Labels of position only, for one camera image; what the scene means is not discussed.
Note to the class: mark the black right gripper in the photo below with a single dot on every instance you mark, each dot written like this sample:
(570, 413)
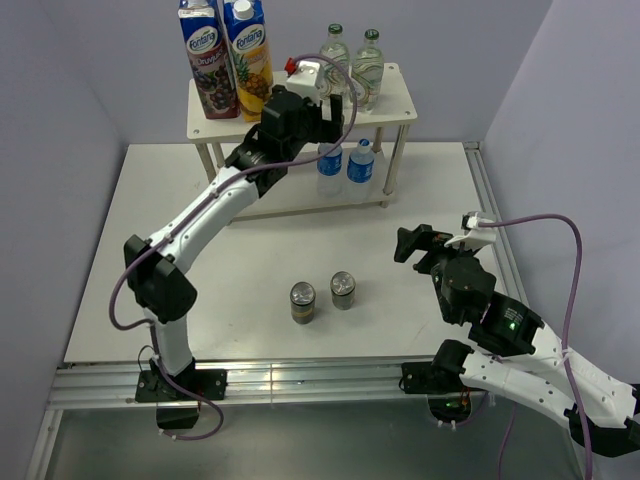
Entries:
(422, 237)

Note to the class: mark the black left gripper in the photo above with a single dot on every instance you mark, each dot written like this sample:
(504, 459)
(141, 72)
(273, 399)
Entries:
(326, 131)

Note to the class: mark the Pocari Sweat bottle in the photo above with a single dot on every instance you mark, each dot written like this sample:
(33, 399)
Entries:
(329, 168)
(359, 171)

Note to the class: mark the dark can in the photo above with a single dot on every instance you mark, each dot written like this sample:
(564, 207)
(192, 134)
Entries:
(343, 287)
(302, 302)

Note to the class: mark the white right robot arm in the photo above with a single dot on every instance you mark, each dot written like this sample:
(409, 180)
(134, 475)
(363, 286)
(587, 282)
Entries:
(510, 350)

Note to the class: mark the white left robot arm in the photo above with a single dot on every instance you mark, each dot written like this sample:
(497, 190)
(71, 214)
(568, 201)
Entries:
(157, 267)

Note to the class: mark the pineapple juice carton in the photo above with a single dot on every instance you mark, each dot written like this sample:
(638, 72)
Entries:
(246, 31)

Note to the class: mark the grape juice carton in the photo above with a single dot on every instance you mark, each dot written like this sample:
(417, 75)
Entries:
(208, 57)

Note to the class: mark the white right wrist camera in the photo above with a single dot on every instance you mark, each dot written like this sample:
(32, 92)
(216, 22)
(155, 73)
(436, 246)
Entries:
(478, 231)

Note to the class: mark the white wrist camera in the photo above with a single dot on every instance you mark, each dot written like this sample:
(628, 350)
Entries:
(478, 231)
(303, 79)

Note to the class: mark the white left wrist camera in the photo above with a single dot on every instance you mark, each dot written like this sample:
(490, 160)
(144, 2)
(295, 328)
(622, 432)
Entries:
(303, 79)

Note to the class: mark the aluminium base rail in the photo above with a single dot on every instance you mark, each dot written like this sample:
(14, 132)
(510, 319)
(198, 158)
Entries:
(113, 386)

